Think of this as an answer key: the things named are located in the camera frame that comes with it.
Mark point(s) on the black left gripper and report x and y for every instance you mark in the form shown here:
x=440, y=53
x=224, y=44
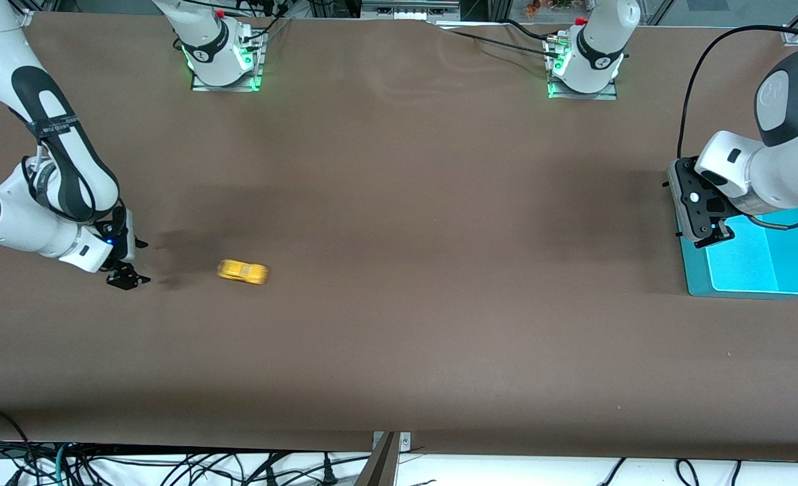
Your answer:
x=709, y=240

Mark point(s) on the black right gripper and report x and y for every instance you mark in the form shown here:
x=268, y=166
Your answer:
x=123, y=275

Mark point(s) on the yellow beetle toy car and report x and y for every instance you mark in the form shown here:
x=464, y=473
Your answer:
x=242, y=271

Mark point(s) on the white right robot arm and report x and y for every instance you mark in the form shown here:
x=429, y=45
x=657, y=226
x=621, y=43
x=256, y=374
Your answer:
x=28, y=229

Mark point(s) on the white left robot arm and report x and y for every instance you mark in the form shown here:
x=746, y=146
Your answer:
x=790, y=175

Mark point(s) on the cyan plastic bin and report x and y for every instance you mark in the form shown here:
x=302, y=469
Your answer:
x=763, y=263

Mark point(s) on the small orange object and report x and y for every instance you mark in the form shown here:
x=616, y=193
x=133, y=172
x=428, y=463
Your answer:
x=533, y=8

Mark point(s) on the grey metal beam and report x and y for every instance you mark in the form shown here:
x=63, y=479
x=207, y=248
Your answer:
x=379, y=469

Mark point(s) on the white flat strip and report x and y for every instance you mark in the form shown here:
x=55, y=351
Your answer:
x=470, y=25

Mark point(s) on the grey device with ports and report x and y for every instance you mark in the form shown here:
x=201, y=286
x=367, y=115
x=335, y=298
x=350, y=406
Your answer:
x=419, y=10

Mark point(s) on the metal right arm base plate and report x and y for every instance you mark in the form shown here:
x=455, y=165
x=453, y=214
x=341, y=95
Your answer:
x=227, y=88

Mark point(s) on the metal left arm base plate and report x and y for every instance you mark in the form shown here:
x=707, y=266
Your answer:
x=578, y=96

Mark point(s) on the aluminium table edge rail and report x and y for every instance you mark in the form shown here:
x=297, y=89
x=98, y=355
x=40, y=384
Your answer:
x=24, y=17

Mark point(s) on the metal table edge bracket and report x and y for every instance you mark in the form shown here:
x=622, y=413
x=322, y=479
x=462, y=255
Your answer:
x=405, y=442

